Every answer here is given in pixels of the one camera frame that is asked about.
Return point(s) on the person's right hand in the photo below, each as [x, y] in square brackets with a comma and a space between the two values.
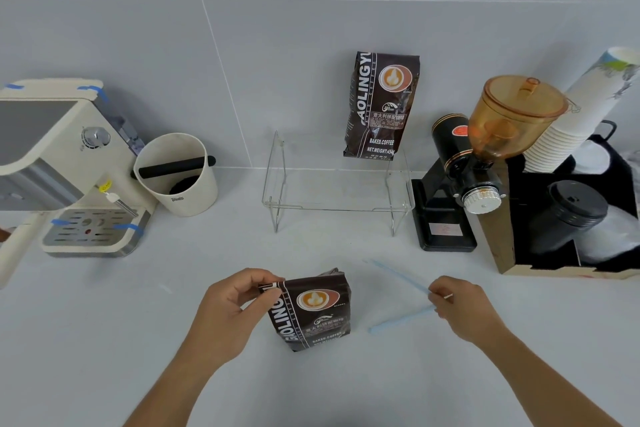
[467, 309]

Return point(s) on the person's left hand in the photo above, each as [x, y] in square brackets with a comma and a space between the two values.
[225, 311]

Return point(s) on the person's right thumb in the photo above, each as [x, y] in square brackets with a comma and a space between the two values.
[442, 297]

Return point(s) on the person's left thumb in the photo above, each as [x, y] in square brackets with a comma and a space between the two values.
[260, 299]

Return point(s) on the light blue bag sealing clip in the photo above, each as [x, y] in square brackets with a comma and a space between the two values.
[400, 275]

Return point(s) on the dark brown coffee bean bag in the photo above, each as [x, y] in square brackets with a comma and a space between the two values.
[320, 324]
[380, 111]

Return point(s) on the person's right forearm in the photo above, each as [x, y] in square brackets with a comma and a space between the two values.
[540, 381]

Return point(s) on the person's left forearm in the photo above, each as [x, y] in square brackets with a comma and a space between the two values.
[180, 381]

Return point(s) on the wooden cup organiser box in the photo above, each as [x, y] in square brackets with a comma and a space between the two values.
[497, 221]

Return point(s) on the cream knock box black bar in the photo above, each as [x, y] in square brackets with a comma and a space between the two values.
[187, 191]

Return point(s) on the clear acrylic shelf stand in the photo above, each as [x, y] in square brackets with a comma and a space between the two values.
[340, 191]

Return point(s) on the blue tape strip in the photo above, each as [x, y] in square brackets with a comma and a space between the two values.
[95, 91]
[129, 228]
[59, 222]
[14, 87]

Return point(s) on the stack of black cup lids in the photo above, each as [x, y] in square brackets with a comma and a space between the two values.
[570, 211]

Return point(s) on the black grinder with amber hopper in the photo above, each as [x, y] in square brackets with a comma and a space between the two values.
[450, 141]

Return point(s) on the stack of white cup lids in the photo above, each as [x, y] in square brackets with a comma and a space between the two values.
[595, 156]
[615, 236]

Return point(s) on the stack of white paper cups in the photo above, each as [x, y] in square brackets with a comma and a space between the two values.
[575, 126]

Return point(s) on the cream espresso machine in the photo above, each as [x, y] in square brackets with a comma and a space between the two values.
[60, 141]

